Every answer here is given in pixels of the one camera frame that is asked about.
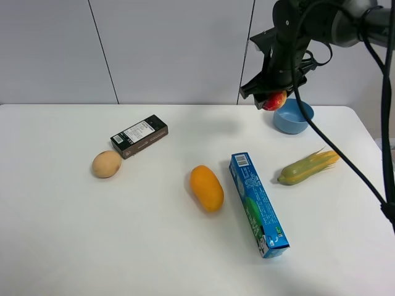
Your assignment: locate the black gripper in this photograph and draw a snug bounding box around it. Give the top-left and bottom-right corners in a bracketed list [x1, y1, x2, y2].
[239, 28, 310, 110]

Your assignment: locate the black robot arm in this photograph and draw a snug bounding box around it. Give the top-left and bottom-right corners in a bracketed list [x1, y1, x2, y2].
[239, 1, 394, 109]

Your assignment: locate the blue bowl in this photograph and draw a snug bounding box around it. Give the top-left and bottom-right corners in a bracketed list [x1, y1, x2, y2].
[273, 99, 309, 134]

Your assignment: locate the green yellow corn cob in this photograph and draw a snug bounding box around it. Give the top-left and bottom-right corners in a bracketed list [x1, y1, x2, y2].
[277, 149, 340, 186]

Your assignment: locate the orange mango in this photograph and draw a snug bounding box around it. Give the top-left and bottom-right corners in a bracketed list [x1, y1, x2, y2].
[189, 165, 224, 212]

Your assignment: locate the long blue carton box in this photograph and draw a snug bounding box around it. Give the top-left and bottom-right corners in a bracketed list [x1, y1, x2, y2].
[229, 152, 289, 258]

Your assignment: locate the black rectangular box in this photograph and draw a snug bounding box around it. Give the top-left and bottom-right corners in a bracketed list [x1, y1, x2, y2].
[110, 115, 168, 159]

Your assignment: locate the tan potato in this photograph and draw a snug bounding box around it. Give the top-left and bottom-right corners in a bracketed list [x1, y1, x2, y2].
[92, 150, 122, 178]

